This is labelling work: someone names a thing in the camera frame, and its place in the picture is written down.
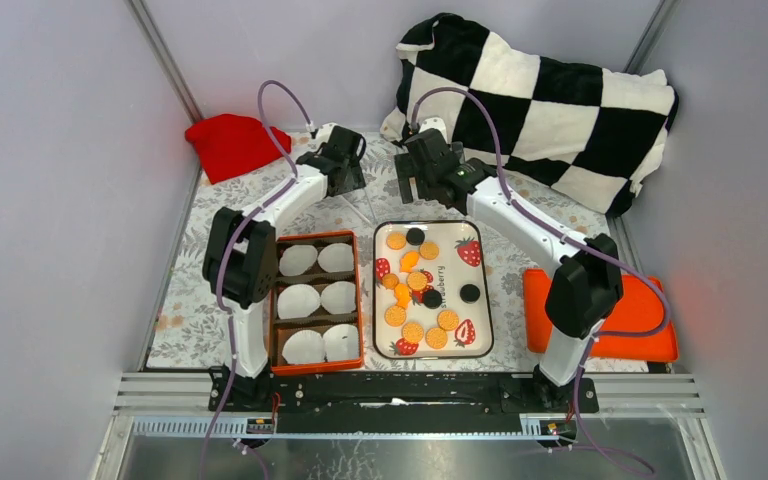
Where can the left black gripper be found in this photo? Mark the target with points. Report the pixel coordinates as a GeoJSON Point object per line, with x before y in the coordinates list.
{"type": "Point", "coordinates": [351, 180]}

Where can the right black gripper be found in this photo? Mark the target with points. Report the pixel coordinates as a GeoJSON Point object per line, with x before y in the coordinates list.
{"type": "Point", "coordinates": [405, 171]}

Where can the red cloth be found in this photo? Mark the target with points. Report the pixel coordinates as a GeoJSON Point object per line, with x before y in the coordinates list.
{"type": "Point", "coordinates": [229, 146]}

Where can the white paper cup liner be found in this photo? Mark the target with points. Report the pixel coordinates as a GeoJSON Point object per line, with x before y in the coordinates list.
{"type": "Point", "coordinates": [297, 301]}
{"type": "Point", "coordinates": [341, 343]}
{"type": "Point", "coordinates": [296, 260]}
{"type": "Point", "coordinates": [339, 298]}
{"type": "Point", "coordinates": [304, 347]}
{"type": "Point", "coordinates": [337, 257]}

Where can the small round yellow biscuit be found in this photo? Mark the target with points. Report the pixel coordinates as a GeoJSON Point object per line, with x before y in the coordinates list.
{"type": "Point", "coordinates": [390, 281]}

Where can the floral table mat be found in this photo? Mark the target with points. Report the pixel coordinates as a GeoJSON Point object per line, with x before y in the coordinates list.
{"type": "Point", "coordinates": [189, 330]}

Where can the black sandwich cookie middle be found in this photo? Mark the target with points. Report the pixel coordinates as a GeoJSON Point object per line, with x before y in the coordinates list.
{"type": "Point", "coordinates": [432, 299]}

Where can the black white checkered blanket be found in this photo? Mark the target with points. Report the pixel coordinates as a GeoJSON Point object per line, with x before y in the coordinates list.
{"type": "Point", "coordinates": [587, 132]}

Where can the orange compartment cookie box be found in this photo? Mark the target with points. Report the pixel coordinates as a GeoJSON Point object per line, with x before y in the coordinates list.
{"type": "Point", "coordinates": [316, 319]}

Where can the black sandwich cookie top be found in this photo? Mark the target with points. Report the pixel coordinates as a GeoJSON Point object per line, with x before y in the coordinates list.
{"type": "Point", "coordinates": [415, 236]}

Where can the black sandwich cookie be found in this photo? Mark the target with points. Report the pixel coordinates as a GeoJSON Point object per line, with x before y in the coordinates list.
{"type": "Point", "coordinates": [432, 299]}
{"type": "Point", "coordinates": [470, 293]}
{"type": "Point", "coordinates": [415, 236]}

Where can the white strawberry tray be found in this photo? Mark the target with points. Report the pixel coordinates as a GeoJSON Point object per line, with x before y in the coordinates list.
{"type": "Point", "coordinates": [460, 262]}

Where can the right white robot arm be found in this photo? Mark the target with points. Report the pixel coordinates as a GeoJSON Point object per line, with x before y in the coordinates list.
{"type": "Point", "coordinates": [585, 279]}

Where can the black sandwich cookie right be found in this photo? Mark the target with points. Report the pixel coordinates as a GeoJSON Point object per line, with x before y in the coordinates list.
{"type": "Point", "coordinates": [470, 293]}

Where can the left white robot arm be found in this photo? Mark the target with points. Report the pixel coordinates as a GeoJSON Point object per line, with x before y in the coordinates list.
{"type": "Point", "coordinates": [241, 259]}

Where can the orange fish cookie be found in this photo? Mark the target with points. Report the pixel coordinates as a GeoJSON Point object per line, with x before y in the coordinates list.
{"type": "Point", "coordinates": [409, 261]}
{"type": "Point", "coordinates": [403, 295]}

